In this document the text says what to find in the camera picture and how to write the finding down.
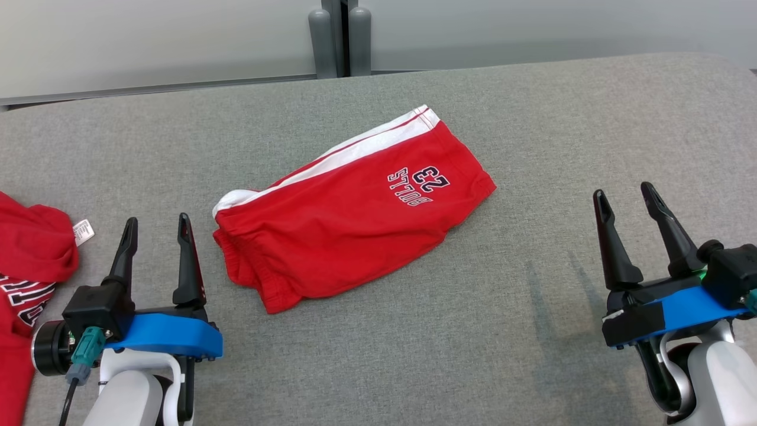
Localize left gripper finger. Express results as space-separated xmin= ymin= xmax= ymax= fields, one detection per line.
xmin=172 ymin=212 xmax=208 ymax=307
xmin=103 ymin=217 xmax=139 ymax=295

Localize grey cylinder post cap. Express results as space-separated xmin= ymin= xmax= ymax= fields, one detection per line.
xmin=308 ymin=8 xmax=338 ymax=79
xmin=348 ymin=6 xmax=372 ymax=76

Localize red shorts white stripe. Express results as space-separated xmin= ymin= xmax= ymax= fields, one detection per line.
xmin=212 ymin=105 xmax=497 ymax=314

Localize right gripper body blue housing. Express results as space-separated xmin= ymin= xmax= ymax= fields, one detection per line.
xmin=602 ymin=272 xmax=753 ymax=348

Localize grey partition post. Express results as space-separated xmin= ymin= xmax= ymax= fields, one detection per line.
xmin=321 ymin=0 xmax=359 ymax=78

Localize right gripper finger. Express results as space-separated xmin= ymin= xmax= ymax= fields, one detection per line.
xmin=641 ymin=182 xmax=707 ymax=279
xmin=593 ymin=189 xmax=644 ymax=291

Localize left gripper body blue housing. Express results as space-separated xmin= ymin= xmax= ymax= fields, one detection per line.
xmin=105 ymin=302 xmax=224 ymax=363

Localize red jersey white sleeves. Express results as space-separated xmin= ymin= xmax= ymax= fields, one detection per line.
xmin=0 ymin=191 xmax=95 ymax=426

